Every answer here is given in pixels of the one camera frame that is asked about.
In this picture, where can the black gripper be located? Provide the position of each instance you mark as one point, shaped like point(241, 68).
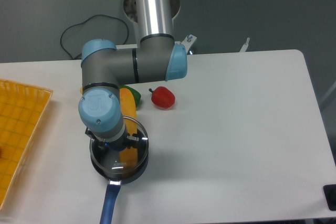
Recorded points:
point(118, 145)

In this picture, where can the glass pot lid blue knob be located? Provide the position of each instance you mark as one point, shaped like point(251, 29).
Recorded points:
point(124, 164)

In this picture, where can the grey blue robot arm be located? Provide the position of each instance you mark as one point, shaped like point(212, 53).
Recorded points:
point(105, 68)

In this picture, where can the green bell pepper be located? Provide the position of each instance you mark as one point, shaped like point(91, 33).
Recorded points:
point(136, 94)

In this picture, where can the red bell pepper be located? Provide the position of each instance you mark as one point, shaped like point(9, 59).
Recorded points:
point(162, 97)

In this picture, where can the yellow plastic basket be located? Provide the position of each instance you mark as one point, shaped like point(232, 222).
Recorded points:
point(22, 108)

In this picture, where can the black object table corner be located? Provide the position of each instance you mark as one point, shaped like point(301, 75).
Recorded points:
point(329, 192)

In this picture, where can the dark pot blue handle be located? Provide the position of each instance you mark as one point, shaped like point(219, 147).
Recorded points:
point(112, 190)

